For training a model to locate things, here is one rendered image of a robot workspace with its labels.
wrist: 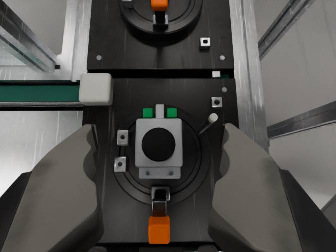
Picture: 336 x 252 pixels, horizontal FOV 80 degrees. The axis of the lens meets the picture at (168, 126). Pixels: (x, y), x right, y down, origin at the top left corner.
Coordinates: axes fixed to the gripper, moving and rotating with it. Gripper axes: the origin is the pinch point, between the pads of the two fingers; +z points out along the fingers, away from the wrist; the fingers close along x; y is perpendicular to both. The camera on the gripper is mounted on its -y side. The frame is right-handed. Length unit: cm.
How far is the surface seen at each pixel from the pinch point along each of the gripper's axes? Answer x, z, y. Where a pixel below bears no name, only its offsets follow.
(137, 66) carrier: -4.0, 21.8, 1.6
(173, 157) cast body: 1.1, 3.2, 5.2
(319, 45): 36, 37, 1
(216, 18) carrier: 9.2, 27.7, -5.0
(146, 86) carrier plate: -2.5, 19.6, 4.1
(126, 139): -4.7, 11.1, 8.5
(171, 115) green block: 1.2, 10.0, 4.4
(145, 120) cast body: -1.4, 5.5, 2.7
